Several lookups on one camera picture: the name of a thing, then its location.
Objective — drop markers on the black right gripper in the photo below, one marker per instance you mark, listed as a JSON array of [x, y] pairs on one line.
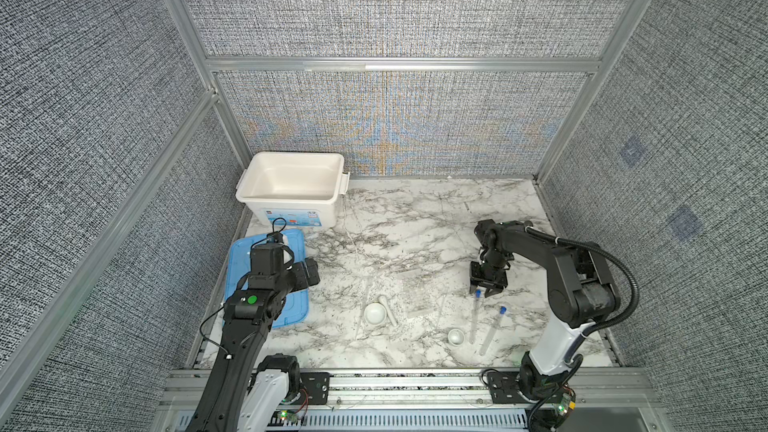
[[474, 276]]

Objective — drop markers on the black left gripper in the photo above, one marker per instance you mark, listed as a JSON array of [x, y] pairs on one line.
[[303, 279]]

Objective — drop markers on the blue capped test tube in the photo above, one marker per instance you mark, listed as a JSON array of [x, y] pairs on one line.
[[495, 326], [476, 307]]

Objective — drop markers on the clear acrylic tube rack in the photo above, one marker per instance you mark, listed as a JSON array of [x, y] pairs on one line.
[[421, 295]]

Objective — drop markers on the white plastic storage box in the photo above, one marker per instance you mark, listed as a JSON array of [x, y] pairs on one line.
[[301, 187]]

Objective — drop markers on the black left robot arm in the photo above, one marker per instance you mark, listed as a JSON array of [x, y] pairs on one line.
[[239, 394]]

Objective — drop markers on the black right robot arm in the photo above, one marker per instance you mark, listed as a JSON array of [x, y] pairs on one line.
[[580, 292]]

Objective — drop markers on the small white ceramic dish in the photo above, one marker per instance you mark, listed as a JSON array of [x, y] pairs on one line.
[[455, 337]]

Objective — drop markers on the clear glass stirring rod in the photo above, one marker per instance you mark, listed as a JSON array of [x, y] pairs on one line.
[[361, 322]]

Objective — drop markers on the white ceramic mortar bowl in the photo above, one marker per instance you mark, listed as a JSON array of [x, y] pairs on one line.
[[375, 314]]

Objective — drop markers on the white ceramic pestle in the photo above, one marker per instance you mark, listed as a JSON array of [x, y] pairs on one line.
[[389, 311]]

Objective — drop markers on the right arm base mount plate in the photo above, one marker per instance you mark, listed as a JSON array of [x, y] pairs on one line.
[[503, 387]]

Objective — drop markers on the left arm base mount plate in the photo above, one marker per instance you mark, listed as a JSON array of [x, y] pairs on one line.
[[315, 388]]

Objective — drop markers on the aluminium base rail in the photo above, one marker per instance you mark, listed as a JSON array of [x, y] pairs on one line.
[[606, 398]]

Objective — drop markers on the horizontal aluminium wall bar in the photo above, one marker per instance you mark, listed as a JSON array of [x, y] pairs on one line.
[[372, 64]]

